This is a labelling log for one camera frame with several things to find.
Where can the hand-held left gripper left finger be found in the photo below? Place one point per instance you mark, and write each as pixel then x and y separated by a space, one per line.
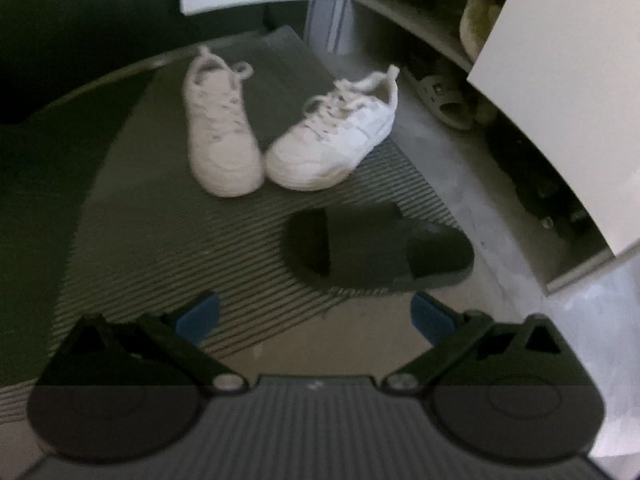
pixel 200 317

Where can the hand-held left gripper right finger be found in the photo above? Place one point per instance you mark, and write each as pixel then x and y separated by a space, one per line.
pixel 430 317

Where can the black slide sandal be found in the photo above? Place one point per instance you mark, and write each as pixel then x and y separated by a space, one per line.
pixel 360 250

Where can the plain white sneaker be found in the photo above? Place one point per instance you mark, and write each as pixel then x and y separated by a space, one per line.
pixel 220 140
pixel 325 150

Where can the grey shoe cabinet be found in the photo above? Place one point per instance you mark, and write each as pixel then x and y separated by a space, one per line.
pixel 425 25

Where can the grey striped floor mat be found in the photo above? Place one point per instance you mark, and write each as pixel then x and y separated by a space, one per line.
pixel 160 250

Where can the black shoe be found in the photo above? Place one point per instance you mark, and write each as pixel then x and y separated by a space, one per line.
pixel 535 180

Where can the grey slide sandal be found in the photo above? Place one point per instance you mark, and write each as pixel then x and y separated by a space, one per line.
pixel 445 100

